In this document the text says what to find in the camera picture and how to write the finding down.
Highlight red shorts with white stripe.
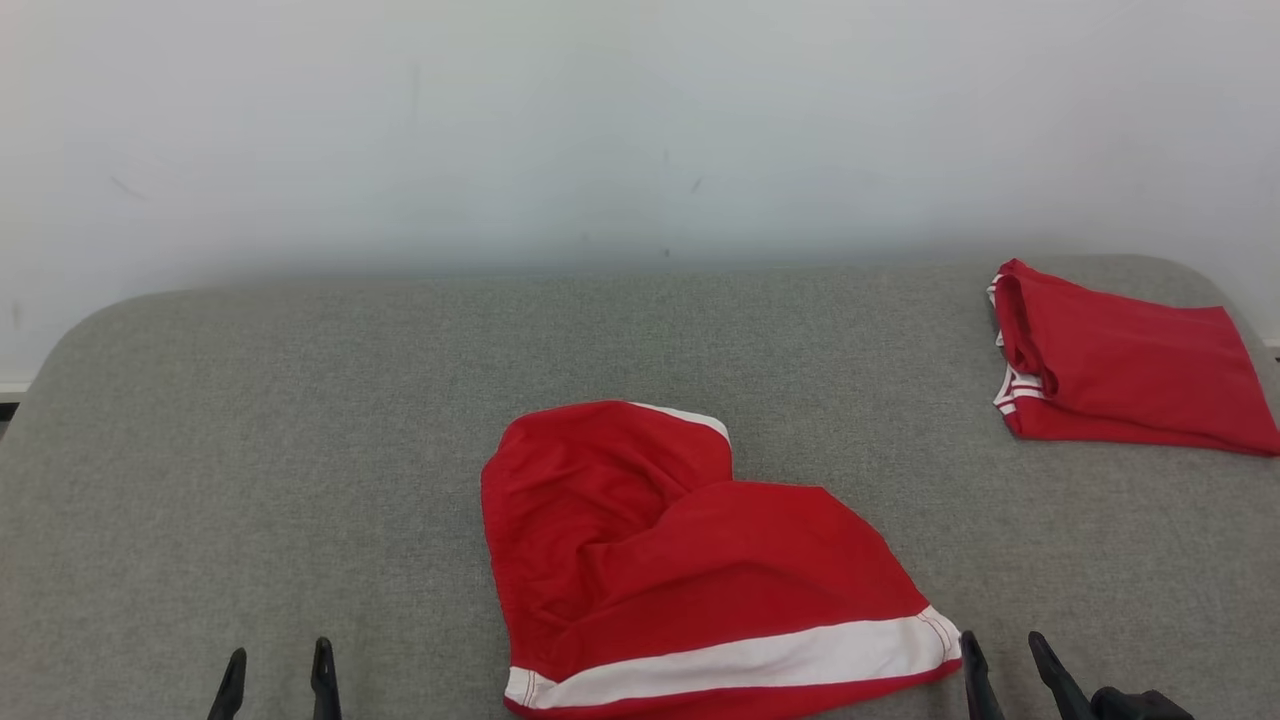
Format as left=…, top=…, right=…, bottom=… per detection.
left=479, top=399, right=964, bottom=720

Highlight red Bulls basketball jersey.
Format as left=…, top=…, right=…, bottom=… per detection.
left=987, top=258, right=1280, bottom=458

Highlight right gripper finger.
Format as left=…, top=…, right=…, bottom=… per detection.
left=1027, top=630, right=1097, bottom=720
left=959, top=629, right=1007, bottom=720

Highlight grey fabric panel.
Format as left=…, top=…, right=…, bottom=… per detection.
left=0, top=254, right=1280, bottom=720

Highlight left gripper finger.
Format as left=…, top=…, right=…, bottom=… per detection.
left=206, top=647, right=248, bottom=720
left=309, top=636, right=344, bottom=720

